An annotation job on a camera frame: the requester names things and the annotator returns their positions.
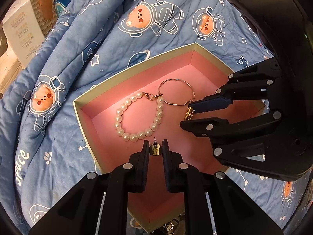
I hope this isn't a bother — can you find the gold ring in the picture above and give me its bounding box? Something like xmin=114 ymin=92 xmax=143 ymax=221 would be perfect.
xmin=184 ymin=106 xmax=195 ymax=122

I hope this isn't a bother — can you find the watch with brown white strap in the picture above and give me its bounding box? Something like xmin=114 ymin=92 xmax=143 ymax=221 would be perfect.
xmin=154 ymin=214 xmax=186 ymax=235

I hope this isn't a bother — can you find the rose gold bangle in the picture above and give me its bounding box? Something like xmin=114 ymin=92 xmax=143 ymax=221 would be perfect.
xmin=157 ymin=78 xmax=196 ymax=106

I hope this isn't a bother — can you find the gold stud earring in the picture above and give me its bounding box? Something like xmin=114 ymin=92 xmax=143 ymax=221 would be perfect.
xmin=149 ymin=138 xmax=162 ymax=156

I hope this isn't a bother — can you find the green box pink interior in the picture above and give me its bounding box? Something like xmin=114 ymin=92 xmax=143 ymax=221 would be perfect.
xmin=73 ymin=43 xmax=265 ymax=232

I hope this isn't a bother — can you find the blue astronaut bear quilt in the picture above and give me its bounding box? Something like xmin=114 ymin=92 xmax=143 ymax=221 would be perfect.
xmin=1 ymin=0 xmax=312 ymax=234

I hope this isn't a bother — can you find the white printed cardboard box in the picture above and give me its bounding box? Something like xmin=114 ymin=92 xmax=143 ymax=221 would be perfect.
xmin=2 ymin=0 xmax=45 ymax=67

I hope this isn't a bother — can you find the white pearl bracelet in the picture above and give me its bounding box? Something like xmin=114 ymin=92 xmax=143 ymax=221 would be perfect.
xmin=114 ymin=91 xmax=165 ymax=143

